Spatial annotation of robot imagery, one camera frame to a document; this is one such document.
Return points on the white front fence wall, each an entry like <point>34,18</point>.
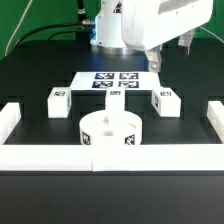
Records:
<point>172,157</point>

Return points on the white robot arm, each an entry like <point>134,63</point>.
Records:
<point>108,34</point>

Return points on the white marker base plate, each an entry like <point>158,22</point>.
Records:
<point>136,80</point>

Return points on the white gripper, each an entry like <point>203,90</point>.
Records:
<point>146,24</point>

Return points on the white left fence wall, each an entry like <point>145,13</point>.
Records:
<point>10,115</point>

